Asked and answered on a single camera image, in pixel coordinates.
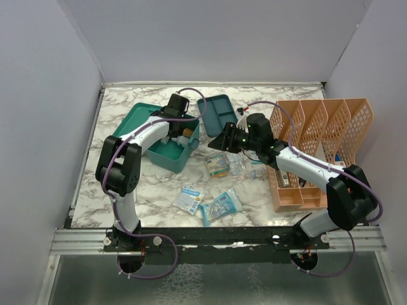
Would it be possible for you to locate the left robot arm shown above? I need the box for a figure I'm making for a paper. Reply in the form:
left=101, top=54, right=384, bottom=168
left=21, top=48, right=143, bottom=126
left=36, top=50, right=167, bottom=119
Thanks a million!
left=95, top=93, right=190, bottom=251

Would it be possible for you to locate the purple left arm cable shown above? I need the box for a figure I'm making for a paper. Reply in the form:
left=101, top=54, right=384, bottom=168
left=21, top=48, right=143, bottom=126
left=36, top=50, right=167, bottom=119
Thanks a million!
left=103, top=87, right=208, bottom=281

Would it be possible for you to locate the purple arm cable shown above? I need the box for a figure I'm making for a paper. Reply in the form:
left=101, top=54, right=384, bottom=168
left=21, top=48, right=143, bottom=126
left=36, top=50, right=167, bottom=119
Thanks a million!
left=243, top=100, right=384, bottom=277
left=103, top=87, right=208, bottom=281

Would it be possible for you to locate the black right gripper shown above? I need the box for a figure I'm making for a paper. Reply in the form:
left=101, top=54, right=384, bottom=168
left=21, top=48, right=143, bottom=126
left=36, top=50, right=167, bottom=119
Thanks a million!
left=208, top=122, right=260, bottom=154

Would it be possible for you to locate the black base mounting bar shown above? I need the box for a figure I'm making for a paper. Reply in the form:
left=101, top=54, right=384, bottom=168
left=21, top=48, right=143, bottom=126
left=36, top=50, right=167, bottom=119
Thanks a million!
left=104, top=226, right=329, bottom=265

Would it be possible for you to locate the small teal white sachet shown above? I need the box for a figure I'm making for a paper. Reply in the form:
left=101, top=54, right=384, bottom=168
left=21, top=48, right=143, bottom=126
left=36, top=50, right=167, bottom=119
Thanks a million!
left=249, top=152, right=262, bottom=165

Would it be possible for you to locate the dark teal divided tray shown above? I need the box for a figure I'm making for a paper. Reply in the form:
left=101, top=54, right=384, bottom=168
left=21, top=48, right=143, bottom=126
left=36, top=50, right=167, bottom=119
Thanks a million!
left=201, top=94, right=238, bottom=138

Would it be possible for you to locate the teal medicine box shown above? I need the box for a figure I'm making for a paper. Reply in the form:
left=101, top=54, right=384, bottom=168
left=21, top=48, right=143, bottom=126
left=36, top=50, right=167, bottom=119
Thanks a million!
left=113, top=103, right=200, bottom=173

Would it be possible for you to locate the blue cotton swab bag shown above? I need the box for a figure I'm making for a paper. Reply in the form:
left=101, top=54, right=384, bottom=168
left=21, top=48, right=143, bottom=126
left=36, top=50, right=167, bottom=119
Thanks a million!
left=198, top=188, right=243, bottom=227

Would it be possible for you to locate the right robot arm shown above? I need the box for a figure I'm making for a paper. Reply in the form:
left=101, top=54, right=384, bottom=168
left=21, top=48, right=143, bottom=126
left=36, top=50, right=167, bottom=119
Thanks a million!
left=208, top=113, right=379, bottom=248

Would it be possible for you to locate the brown bottle orange cap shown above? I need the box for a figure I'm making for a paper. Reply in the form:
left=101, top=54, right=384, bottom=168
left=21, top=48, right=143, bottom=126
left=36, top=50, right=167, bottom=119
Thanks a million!
left=182, top=128, right=194, bottom=139

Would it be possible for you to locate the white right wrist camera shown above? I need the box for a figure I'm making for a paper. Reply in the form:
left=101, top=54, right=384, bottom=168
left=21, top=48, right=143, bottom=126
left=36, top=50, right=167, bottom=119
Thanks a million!
left=235, top=107, right=250, bottom=130

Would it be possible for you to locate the white plastic bottle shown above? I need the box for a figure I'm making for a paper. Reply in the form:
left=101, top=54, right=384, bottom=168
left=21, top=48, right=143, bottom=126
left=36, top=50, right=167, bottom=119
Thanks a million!
left=161, top=136, right=190, bottom=148

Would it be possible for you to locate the bandage pack yellow green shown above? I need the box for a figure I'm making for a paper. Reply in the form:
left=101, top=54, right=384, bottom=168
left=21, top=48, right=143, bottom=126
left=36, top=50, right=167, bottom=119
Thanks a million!
left=205, top=154, right=230, bottom=178

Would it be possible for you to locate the white box red label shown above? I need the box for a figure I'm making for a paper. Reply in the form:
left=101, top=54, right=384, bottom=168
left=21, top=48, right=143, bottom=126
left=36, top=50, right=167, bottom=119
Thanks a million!
left=335, top=152, right=352, bottom=168

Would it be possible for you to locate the blue gauze dressing pack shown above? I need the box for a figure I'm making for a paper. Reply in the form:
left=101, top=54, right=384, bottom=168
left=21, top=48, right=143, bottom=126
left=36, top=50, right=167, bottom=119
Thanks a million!
left=173, top=186, right=205, bottom=215

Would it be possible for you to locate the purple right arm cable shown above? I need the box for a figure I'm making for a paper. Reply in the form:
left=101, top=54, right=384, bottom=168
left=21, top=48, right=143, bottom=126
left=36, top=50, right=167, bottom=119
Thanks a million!
left=243, top=100, right=384, bottom=277

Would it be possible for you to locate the peach plastic file organizer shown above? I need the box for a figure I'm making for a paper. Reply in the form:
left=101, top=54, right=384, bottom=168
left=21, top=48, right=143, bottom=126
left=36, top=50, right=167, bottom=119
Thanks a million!
left=267, top=98, right=374, bottom=213

